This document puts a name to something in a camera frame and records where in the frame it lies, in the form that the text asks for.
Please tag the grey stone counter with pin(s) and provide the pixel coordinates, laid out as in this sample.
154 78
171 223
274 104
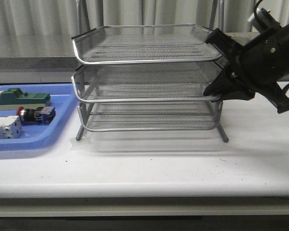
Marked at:
36 59

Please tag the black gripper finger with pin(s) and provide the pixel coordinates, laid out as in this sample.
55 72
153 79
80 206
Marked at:
236 92
220 85

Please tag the green knife switch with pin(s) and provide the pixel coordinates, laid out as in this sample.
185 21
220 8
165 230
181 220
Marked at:
13 98

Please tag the mesh tray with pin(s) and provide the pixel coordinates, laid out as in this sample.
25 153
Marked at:
144 82
144 44
133 116

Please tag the white circuit breaker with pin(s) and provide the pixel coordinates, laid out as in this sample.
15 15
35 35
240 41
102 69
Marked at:
10 127

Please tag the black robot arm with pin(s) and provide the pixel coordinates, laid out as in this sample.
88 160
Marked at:
267 16

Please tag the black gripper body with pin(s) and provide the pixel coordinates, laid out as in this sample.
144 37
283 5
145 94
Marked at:
259 64

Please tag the grey metal rack frame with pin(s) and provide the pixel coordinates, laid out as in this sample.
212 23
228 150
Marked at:
146 78

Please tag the red emergency push button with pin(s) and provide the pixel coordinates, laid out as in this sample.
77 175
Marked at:
40 115

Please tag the blue plastic tray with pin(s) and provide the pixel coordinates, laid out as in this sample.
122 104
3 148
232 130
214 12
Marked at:
34 136

